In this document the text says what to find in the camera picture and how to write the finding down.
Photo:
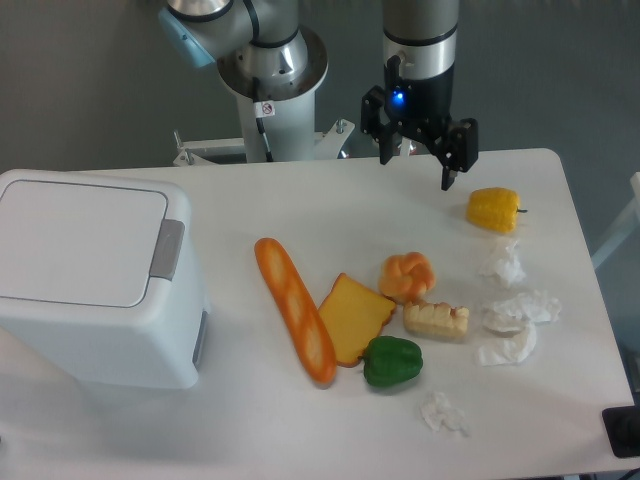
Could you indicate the crumpled white tissue upper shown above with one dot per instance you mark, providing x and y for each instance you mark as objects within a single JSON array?
[{"x": 503, "y": 263}]

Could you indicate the green toy bell pepper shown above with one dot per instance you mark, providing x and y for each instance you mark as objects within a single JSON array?
[{"x": 389, "y": 361}]

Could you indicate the crumpled white tissue lower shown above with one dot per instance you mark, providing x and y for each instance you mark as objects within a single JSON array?
[{"x": 508, "y": 350}]

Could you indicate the beige toy bread loaf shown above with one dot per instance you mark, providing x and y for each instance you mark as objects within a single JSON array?
[{"x": 439, "y": 320}]

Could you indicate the yellow toy toast slice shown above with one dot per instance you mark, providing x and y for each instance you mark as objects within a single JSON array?
[{"x": 353, "y": 315}]

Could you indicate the white trash can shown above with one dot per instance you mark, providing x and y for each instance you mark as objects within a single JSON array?
[{"x": 99, "y": 275}]

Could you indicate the orange braided toy bun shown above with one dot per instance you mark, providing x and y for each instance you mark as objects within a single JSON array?
[{"x": 406, "y": 277}]

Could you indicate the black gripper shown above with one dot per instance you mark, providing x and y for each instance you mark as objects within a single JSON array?
[{"x": 422, "y": 107}]

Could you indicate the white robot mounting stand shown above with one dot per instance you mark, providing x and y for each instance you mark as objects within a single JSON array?
[{"x": 273, "y": 131}]

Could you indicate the black device at edge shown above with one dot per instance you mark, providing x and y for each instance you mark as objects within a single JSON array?
[{"x": 622, "y": 428}]

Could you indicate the yellow toy bell pepper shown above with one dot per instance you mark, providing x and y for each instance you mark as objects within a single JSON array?
[{"x": 496, "y": 209}]

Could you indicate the orange toy baguette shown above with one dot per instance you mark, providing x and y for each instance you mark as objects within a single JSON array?
[{"x": 308, "y": 333}]

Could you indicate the crumpled white tissue middle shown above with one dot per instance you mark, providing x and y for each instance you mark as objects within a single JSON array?
[{"x": 515, "y": 314}]

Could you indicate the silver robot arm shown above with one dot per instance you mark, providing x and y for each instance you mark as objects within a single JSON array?
[{"x": 273, "y": 66}]

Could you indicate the small crumpled white tissue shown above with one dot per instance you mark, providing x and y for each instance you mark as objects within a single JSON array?
[{"x": 438, "y": 412}]

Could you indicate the white frame at right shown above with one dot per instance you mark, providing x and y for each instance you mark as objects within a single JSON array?
[{"x": 626, "y": 222}]

